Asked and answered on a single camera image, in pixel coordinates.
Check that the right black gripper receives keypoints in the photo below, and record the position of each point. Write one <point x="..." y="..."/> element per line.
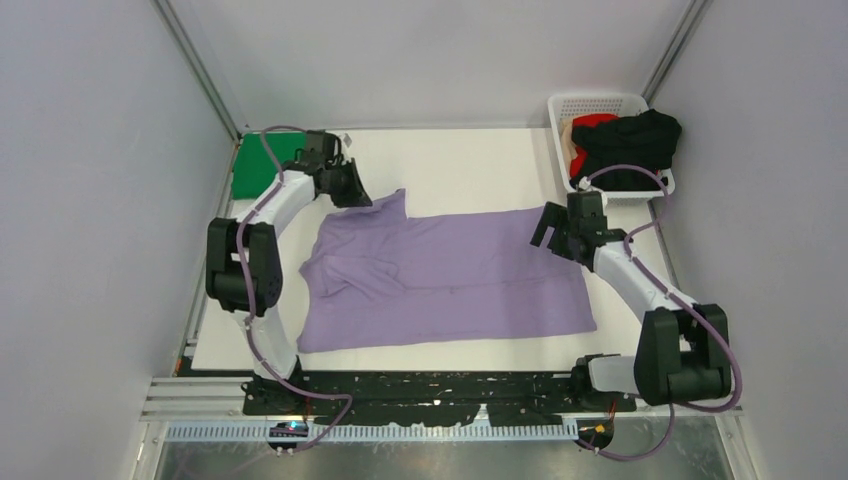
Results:
<point x="555" y="216"/>

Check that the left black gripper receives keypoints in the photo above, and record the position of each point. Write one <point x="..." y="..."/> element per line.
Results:
<point x="356" y="196"/>

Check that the purple t shirt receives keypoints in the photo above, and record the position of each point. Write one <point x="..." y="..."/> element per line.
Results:
<point x="378" y="277"/>

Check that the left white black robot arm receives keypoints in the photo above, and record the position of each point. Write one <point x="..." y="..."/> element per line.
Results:
<point x="243" y="268"/>

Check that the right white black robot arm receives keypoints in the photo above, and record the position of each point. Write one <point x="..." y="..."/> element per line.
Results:
<point x="682" y="355"/>

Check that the red t shirt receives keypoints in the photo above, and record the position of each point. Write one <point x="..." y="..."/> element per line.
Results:
<point x="578" y="153"/>

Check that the beige t shirt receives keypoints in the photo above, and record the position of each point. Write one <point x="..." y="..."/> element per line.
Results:
<point x="567" y="144"/>

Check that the folded green t shirt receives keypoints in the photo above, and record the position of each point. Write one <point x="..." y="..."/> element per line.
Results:
<point x="253" y="170"/>

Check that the white plastic laundry basket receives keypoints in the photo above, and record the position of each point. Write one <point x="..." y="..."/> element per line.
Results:
<point x="567" y="106"/>

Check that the black t shirt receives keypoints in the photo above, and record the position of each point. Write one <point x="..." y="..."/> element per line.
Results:
<point x="648" y="140"/>

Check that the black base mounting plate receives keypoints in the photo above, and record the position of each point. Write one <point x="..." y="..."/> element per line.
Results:
<point x="432" y="399"/>

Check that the aluminium frame rail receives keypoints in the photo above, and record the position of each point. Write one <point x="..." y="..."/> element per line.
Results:
<point x="211" y="408"/>

